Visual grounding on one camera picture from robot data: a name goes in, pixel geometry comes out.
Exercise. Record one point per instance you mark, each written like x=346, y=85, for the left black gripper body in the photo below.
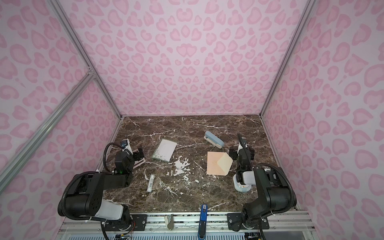
x=137, y=155

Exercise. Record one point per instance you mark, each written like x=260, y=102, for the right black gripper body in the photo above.
x=239, y=153

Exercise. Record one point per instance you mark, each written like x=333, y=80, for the green bordered floral letter paper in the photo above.
x=164, y=151

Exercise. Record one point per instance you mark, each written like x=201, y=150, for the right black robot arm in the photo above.
x=275, y=192

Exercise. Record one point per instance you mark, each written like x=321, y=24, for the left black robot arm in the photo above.
x=82, y=199

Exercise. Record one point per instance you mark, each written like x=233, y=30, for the pink envelope with cream flap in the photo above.
x=218, y=163

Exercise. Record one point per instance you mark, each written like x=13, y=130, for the white glue stick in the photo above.
x=151, y=183

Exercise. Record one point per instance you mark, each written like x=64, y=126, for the blue grey stapler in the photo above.
x=214, y=140

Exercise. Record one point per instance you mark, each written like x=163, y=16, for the beige hanging tag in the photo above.
x=169, y=222

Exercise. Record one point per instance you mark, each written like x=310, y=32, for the blue black clip tool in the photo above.
x=203, y=222

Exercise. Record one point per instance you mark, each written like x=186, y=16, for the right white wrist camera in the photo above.
x=242, y=144

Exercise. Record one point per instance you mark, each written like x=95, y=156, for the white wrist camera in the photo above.
x=242, y=144
x=125, y=144

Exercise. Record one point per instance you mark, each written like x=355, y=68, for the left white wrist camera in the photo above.
x=125, y=144

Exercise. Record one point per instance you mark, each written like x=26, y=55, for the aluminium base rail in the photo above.
x=292, y=225

